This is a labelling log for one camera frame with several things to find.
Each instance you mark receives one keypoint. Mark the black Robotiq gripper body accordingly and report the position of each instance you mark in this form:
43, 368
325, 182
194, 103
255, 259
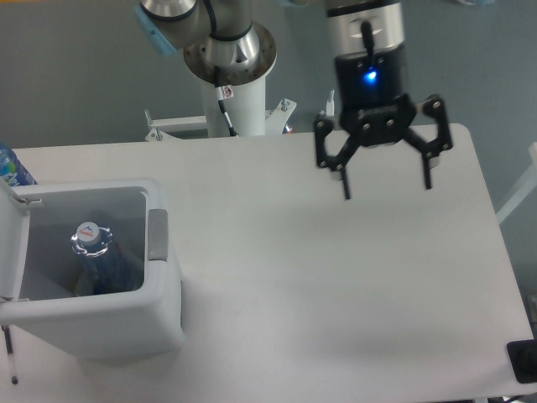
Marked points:
376, 105

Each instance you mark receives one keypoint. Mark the clear crushed plastic bottle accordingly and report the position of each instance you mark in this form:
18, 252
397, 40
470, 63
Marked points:
104, 263

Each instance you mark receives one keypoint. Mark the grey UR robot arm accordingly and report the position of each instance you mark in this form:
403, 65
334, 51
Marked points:
355, 26

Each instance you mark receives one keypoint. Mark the white plastic trash can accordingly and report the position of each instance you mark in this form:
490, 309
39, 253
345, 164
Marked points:
45, 290

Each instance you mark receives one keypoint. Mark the black device at table edge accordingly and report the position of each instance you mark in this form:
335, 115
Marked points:
522, 355

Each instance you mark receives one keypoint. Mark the blue labelled water bottle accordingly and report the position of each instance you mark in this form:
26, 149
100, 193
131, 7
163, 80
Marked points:
13, 171

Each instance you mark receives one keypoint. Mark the black and white pen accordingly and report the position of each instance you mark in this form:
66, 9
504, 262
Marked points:
10, 354

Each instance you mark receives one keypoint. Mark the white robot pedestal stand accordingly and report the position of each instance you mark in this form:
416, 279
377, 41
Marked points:
232, 78

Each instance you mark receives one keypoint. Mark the white frame bar right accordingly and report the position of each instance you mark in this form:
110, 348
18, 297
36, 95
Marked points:
522, 187

